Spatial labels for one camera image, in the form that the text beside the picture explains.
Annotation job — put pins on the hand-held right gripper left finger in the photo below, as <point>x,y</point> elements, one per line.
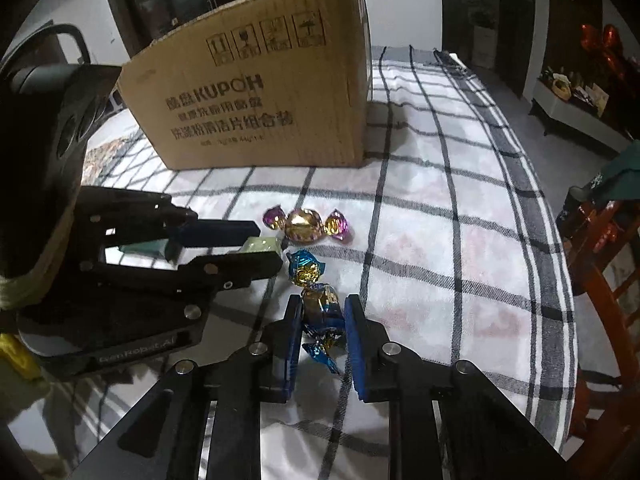
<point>292,355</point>

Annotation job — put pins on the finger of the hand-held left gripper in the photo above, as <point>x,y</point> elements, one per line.
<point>215,232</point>
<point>240,266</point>

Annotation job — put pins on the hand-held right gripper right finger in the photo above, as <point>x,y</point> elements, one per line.
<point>356,355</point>

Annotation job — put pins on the pale green square candy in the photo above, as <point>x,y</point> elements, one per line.
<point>262,246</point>

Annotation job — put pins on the dark green snack packet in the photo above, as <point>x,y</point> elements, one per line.
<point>145,248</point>

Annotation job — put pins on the purple gold candy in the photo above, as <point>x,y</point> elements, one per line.
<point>304,224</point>

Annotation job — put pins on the brown cardboard box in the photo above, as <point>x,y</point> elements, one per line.
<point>250,110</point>

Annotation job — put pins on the person's left hand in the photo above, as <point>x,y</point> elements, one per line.
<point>20,292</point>

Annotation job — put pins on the floral table mat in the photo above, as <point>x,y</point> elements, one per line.
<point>105,160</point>

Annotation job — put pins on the black white checked tablecloth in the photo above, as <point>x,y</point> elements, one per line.
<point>450,260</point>

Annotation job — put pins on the glass sliding door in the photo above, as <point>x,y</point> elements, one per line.
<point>175,0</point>

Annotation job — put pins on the brown wooden chair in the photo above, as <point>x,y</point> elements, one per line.
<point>600,270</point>

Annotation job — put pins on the dark bag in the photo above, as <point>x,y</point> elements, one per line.
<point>575,210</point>

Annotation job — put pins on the white low sideboard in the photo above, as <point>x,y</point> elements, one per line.
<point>570,115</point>

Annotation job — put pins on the green cloth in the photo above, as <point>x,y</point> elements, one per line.
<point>625,170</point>

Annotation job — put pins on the woven basket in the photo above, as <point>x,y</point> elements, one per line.
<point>561,87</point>

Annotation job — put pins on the red foil balloons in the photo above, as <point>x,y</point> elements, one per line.
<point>610,45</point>

